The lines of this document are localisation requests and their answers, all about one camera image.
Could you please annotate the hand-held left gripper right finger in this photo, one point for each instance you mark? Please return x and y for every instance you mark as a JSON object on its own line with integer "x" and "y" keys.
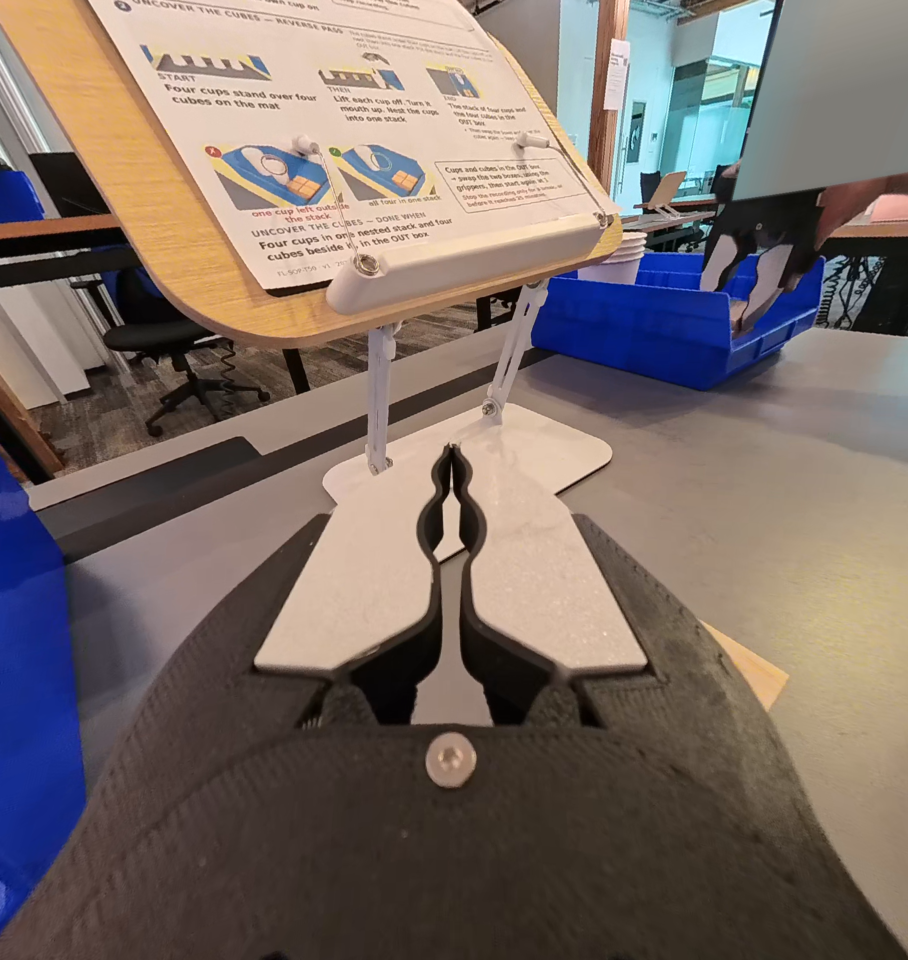
{"x": 551, "y": 592}

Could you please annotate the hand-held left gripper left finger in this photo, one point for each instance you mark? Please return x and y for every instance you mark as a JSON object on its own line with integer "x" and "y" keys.
{"x": 349, "y": 592}

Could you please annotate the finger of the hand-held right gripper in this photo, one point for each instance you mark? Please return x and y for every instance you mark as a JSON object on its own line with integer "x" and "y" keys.
{"x": 724, "y": 270}
{"x": 767, "y": 289}

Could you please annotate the white paper cup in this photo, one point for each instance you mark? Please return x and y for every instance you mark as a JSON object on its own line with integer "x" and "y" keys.
{"x": 630, "y": 253}
{"x": 634, "y": 237}
{"x": 611, "y": 271}
{"x": 632, "y": 245}

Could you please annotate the blue plastic bin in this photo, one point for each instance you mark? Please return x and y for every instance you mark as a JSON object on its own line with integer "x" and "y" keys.
{"x": 18, "y": 675}
{"x": 7, "y": 199}
{"x": 634, "y": 337}

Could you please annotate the wooden top office desk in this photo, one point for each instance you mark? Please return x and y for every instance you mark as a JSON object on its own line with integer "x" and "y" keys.
{"x": 41, "y": 229}
{"x": 671, "y": 206}
{"x": 889, "y": 229}

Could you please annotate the grey desk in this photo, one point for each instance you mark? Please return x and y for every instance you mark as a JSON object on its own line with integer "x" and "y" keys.
{"x": 724, "y": 487}

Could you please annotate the person's right hand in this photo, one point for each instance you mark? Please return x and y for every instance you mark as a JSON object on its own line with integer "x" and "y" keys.
{"x": 859, "y": 202}

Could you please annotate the wooden pillar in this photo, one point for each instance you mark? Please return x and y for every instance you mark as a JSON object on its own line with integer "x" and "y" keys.
{"x": 610, "y": 75}

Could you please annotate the black office chair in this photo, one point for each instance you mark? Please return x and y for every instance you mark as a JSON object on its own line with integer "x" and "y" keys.
{"x": 153, "y": 334}

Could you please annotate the brown wooden beam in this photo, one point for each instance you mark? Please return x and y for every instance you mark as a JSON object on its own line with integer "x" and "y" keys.
{"x": 11, "y": 405}

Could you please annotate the printed instruction sheet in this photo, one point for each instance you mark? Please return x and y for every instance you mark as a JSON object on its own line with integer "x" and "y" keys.
{"x": 311, "y": 90}

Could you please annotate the black computer monitor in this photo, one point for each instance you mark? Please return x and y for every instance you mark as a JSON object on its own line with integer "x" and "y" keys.
{"x": 71, "y": 187}

